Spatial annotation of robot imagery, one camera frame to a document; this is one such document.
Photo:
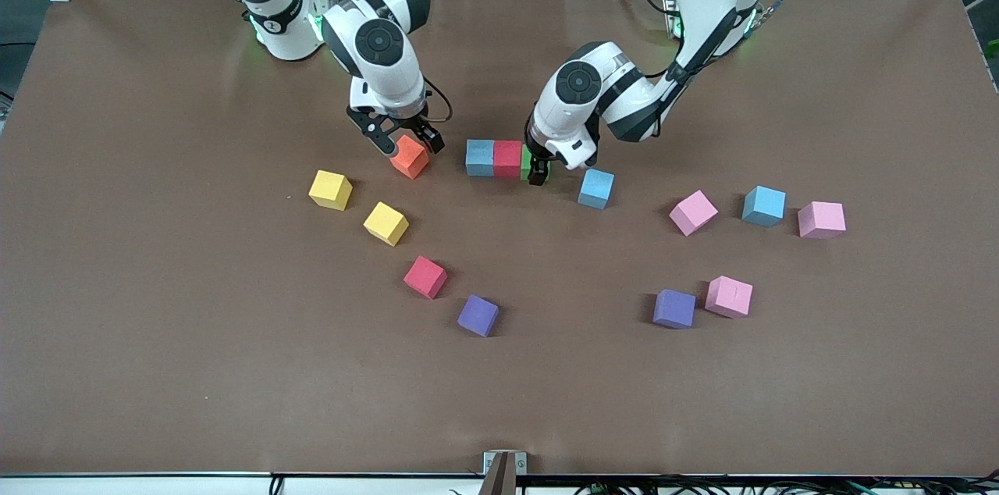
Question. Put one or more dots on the red foam cube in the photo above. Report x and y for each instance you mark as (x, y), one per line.
(425, 277)
(508, 159)

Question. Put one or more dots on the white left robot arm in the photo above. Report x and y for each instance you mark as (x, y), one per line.
(558, 124)

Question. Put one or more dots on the pink foam cube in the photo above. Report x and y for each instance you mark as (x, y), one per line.
(729, 297)
(693, 212)
(822, 219)

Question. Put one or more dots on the purple foam cube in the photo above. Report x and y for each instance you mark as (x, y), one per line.
(478, 315)
(674, 308)

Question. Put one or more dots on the yellow foam cube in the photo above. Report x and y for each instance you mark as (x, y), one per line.
(330, 190)
(385, 223)

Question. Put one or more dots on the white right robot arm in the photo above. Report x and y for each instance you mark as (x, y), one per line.
(386, 87)

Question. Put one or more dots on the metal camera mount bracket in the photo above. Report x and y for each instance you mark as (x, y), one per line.
(503, 471)

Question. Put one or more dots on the light blue foam cube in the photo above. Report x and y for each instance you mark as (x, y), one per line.
(764, 206)
(596, 188)
(479, 158)

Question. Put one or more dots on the orange foam cube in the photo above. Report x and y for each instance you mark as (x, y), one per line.
(410, 163)

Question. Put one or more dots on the green foam cube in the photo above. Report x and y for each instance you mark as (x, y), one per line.
(525, 166)

